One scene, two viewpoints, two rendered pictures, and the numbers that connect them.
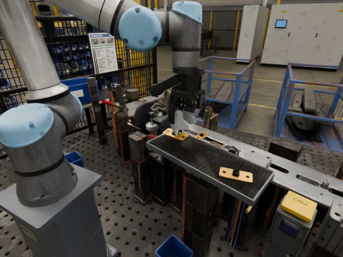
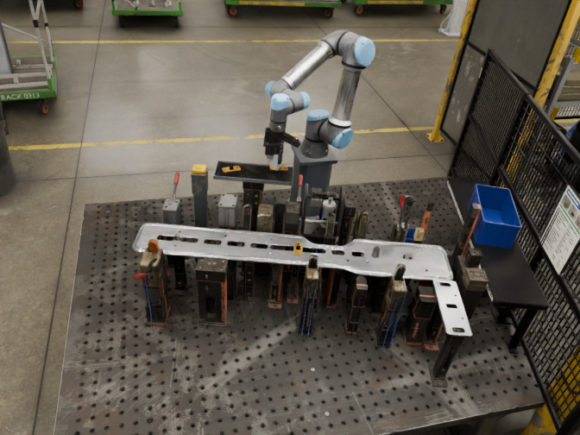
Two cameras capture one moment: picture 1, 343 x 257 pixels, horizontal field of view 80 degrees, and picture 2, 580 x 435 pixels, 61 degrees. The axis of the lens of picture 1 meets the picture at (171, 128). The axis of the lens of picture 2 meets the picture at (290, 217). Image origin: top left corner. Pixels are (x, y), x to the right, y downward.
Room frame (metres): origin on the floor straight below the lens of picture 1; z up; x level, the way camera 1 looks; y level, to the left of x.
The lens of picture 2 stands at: (2.04, -1.32, 2.43)
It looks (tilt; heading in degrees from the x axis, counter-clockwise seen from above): 38 degrees down; 136
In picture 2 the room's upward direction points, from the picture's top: 6 degrees clockwise
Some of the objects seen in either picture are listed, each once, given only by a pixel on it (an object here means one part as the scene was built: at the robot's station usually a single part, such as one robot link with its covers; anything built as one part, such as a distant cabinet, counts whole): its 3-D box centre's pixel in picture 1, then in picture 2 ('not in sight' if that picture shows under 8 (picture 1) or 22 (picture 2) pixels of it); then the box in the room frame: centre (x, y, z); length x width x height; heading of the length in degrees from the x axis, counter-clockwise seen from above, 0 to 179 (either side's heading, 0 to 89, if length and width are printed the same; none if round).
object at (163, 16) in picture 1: (146, 28); (293, 101); (0.56, 0.06, 1.51); 0.11 x 0.11 x 0.08; 1
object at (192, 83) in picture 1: (187, 88); (274, 140); (0.57, -0.04, 1.35); 0.09 x 0.08 x 0.12; 59
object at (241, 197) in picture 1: (203, 157); (254, 173); (0.50, -0.10, 1.16); 0.37 x 0.14 x 0.02; 47
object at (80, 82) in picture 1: (72, 92); (493, 215); (1.34, 0.67, 1.09); 0.30 x 0.17 x 0.13; 130
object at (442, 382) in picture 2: not in sight; (447, 354); (1.60, 0.04, 0.84); 0.11 x 0.06 x 0.29; 137
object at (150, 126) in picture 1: (159, 154); (318, 230); (0.82, 0.06, 0.94); 0.18 x 0.13 x 0.49; 47
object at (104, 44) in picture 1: (103, 53); (565, 230); (1.67, 0.52, 1.30); 0.23 x 0.02 x 0.31; 137
